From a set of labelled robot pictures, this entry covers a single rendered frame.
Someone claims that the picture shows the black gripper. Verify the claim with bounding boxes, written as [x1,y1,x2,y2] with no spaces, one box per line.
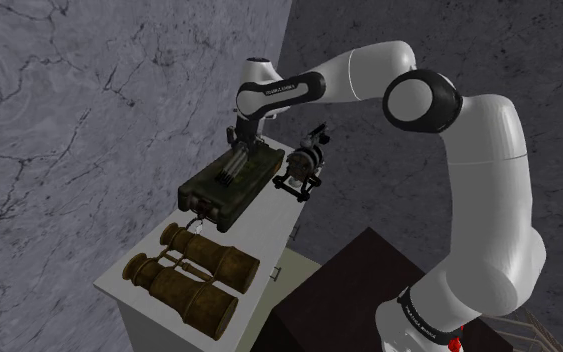
[214,114,265,187]

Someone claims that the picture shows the dark green case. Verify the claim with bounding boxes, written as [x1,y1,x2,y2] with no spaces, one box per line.
[177,140,286,234]

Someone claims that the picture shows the white cabinet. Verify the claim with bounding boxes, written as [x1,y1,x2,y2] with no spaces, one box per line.
[93,135,323,352]

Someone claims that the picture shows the brass binoculars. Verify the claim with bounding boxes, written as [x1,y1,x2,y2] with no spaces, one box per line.
[121,222,262,342]

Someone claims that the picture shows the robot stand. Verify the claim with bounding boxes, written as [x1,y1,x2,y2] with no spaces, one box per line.
[250,226,503,352]

